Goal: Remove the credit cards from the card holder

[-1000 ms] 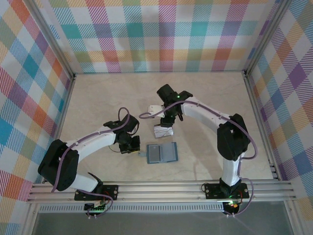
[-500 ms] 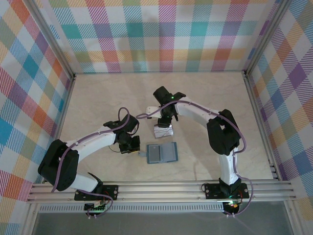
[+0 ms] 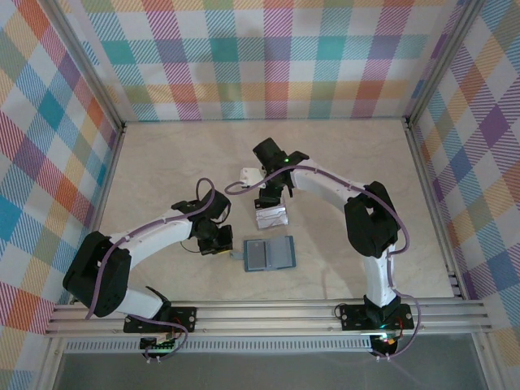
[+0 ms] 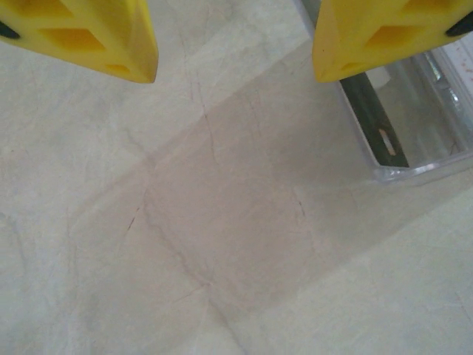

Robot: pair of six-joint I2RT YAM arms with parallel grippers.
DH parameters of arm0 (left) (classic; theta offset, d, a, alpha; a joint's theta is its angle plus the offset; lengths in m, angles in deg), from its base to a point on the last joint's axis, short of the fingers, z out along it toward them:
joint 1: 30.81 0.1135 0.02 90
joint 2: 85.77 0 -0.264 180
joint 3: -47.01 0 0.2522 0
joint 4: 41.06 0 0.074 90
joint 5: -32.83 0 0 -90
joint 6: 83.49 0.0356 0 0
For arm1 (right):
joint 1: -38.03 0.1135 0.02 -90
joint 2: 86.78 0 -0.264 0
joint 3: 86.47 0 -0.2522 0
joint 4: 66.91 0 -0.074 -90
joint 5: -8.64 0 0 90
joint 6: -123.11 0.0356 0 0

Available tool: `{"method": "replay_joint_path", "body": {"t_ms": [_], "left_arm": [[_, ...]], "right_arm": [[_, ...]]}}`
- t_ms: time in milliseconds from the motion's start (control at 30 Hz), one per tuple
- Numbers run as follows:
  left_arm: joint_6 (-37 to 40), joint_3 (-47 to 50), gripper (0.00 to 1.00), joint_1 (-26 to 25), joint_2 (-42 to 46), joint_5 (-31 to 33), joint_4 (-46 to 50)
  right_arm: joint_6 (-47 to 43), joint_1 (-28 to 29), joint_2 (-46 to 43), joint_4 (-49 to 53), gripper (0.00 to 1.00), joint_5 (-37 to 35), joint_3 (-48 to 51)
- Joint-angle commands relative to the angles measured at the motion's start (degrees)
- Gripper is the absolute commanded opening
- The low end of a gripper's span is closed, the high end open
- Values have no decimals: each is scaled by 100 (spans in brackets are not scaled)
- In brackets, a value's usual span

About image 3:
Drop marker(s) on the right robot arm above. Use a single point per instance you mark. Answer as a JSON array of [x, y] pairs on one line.
[[369, 219]]

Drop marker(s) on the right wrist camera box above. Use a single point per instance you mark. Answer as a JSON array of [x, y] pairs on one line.
[[251, 176]]

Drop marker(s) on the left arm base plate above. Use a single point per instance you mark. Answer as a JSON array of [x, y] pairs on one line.
[[183, 317]]

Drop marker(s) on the aluminium frame post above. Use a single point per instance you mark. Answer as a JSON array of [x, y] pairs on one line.
[[440, 61], [92, 69]]

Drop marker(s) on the aluminium mounting rail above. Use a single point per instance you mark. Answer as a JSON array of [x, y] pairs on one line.
[[264, 317]]

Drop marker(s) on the white VIP credit card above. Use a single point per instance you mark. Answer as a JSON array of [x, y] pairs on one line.
[[269, 219]]

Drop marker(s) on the clear plastic box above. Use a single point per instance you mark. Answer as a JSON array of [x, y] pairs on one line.
[[286, 215]]

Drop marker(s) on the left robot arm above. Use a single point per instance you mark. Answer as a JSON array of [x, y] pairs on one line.
[[97, 280]]

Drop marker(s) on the aluminium frame leg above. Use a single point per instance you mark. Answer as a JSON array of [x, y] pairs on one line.
[[485, 365], [50, 365]]

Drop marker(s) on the aluminium table side rail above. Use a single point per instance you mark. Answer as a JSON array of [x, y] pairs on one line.
[[102, 203], [425, 183]]

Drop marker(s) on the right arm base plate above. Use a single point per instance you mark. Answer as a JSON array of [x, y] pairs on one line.
[[353, 317]]

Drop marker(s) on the teal card holder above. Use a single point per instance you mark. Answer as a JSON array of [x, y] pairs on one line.
[[280, 254]]

